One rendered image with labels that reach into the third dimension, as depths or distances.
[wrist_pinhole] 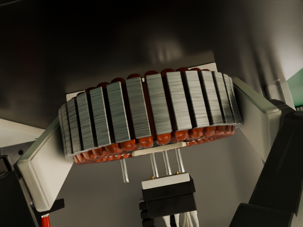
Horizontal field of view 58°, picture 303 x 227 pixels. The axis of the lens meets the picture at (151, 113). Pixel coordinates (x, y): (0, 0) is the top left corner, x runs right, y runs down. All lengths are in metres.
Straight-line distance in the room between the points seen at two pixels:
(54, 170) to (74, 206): 0.47
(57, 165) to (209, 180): 0.45
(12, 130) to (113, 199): 0.30
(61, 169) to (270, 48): 0.21
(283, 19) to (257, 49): 0.05
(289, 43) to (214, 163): 0.35
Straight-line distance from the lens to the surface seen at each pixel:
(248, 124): 0.16
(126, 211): 0.60
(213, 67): 0.27
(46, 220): 0.51
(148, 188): 0.35
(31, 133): 0.41
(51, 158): 0.16
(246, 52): 0.27
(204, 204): 0.59
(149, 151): 0.21
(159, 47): 0.21
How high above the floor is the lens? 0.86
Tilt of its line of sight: 11 degrees down
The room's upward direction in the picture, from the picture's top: 169 degrees clockwise
